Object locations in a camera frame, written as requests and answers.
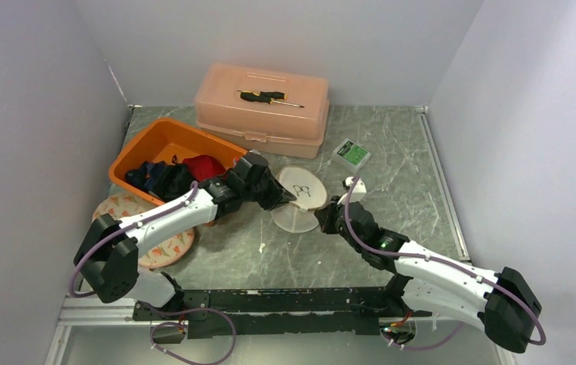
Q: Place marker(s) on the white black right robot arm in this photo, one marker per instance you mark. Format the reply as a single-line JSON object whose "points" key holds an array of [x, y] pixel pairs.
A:
{"points": [[500, 303]]}

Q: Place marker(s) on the pink translucent toolbox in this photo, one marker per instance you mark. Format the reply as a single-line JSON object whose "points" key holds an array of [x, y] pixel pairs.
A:
{"points": [[272, 128]]}

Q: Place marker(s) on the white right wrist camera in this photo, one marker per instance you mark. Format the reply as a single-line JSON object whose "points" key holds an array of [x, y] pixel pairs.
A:
{"points": [[355, 190]]}

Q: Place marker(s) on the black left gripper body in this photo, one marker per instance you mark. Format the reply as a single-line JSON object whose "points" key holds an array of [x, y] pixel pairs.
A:
{"points": [[262, 192]]}

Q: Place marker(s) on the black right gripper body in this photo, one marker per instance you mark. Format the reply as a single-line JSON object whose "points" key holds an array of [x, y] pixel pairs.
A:
{"points": [[332, 223]]}

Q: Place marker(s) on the small green-labelled plastic box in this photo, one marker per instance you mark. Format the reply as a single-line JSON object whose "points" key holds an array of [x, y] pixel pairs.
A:
{"points": [[351, 156]]}

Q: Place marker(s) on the black cloth garment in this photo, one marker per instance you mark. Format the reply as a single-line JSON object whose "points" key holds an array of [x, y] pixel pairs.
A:
{"points": [[169, 182]]}

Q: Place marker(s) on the black yellow screwdriver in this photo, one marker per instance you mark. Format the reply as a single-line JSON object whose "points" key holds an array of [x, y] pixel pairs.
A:
{"points": [[269, 97]]}

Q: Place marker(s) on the orange plastic basin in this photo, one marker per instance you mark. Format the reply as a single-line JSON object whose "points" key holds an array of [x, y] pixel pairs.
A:
{"points": [[167, 139]]}

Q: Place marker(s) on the dark blue cloth garment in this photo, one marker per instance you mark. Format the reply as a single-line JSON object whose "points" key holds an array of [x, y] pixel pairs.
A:
{"points": [[146, 176]]}

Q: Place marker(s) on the red cloth garment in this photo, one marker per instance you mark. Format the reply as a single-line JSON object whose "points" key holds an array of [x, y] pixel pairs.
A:
{"points": [[204, 167]]}

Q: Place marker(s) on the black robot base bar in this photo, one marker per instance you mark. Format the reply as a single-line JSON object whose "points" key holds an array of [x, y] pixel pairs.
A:
{"points": [[210, 313]]}

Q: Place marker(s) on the aluminium frame rail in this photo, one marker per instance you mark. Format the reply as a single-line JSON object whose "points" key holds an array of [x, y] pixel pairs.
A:
{"points": [[90, 311]]}

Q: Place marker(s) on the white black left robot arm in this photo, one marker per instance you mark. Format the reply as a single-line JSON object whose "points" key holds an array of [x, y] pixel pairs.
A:
{"points": [[108, 257]]}

